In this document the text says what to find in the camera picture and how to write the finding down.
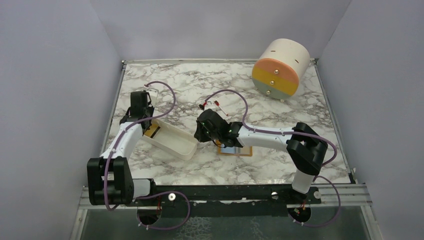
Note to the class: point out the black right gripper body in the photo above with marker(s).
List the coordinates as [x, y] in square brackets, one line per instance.
[205, 135]

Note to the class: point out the cylindrical pastel drawer box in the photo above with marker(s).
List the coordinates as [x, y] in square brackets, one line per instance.
[278, 71]

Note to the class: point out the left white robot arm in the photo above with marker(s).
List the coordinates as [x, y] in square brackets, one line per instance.
[109, 176]

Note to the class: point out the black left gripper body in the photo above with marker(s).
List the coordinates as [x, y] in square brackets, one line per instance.
[149, 110]

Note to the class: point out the black metal base rail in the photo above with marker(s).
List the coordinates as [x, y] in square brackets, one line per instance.
[153, 201]

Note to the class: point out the red and white marker pen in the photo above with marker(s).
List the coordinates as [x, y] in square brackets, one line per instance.
[220, 107]

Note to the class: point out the yellow leather card holder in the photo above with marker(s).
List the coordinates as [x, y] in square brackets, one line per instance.
[233, 151]

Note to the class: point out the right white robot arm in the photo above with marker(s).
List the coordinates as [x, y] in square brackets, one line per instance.
[306, 149]

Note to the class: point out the white oval plastic tray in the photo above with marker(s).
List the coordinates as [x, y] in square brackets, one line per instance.
[174, 141]

